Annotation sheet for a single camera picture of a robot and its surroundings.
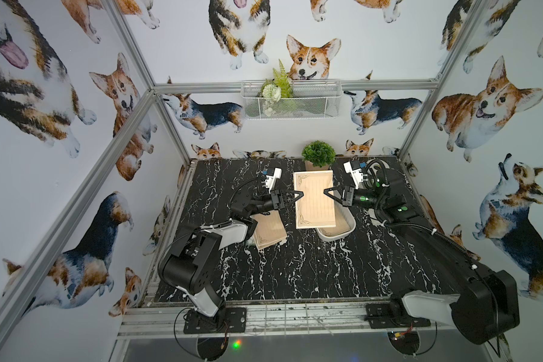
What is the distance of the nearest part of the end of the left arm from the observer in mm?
664

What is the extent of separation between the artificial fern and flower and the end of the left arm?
1.17 ft

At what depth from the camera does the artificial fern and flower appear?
80 cm
